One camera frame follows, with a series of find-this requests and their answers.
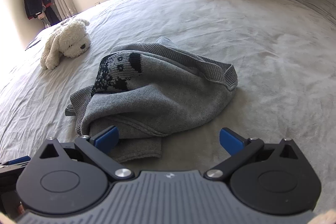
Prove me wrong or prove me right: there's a dark flat item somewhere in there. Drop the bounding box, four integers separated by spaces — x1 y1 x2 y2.
25 39 42 51

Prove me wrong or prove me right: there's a white plush dog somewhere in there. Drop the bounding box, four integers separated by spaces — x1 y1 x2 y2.
40 18 91 70

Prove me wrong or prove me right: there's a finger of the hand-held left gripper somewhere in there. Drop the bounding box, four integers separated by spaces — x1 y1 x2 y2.
0 156 31 167

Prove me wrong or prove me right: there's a grey knit sweater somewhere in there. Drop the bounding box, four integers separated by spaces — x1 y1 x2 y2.
65 36 239 164

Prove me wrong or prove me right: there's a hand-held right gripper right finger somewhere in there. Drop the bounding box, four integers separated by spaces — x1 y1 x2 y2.
206 128 305 180

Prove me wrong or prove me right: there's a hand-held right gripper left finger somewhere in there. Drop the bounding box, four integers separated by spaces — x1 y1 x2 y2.
33 126 135 183

